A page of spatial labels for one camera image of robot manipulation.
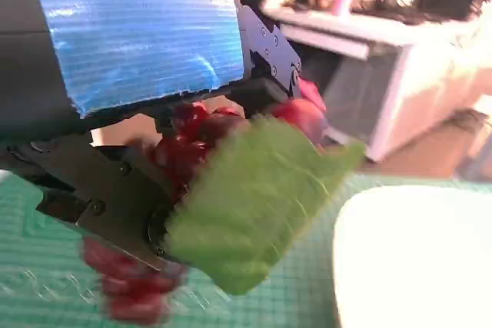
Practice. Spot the green cutting mat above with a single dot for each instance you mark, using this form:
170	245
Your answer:
46	282

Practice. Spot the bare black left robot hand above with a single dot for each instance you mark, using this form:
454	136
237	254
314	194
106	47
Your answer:
146	36

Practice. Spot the white desk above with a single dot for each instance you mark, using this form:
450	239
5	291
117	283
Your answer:
346	32

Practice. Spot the white cabinet with grey panel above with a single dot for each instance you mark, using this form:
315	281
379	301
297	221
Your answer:
423	93

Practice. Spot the red toy grapes with leaf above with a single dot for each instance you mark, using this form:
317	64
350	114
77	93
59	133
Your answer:
253	197

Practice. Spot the white square plate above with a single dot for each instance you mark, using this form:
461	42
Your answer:
419	259

